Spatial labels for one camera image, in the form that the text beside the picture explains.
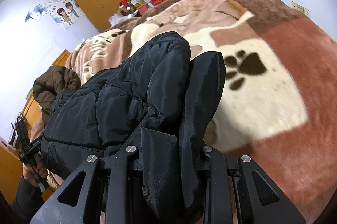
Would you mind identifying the black puffer jacket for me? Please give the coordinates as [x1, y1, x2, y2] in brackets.
[41, 32, 226, 223]

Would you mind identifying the person's left hand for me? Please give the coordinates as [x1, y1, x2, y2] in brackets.
[22, 155, 48, 188]

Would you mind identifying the brown puffer jacket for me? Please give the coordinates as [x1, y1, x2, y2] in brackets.
[33, 65, 81, 125]

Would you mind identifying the brown cartoon plush blanket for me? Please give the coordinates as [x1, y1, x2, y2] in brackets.
[66, 0, 336, 223]

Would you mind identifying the santa hat plush toy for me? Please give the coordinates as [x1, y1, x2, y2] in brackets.
[118, 0, 135, 16]

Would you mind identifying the cartoon couple wall sticker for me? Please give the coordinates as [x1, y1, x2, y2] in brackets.
[25, 0, 85, 30]

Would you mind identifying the white wall socket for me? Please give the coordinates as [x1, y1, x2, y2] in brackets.
[304, 8, 311, 18]

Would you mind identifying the beige wall switch plate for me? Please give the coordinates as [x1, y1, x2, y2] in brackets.
[291, 1, 305, 14]

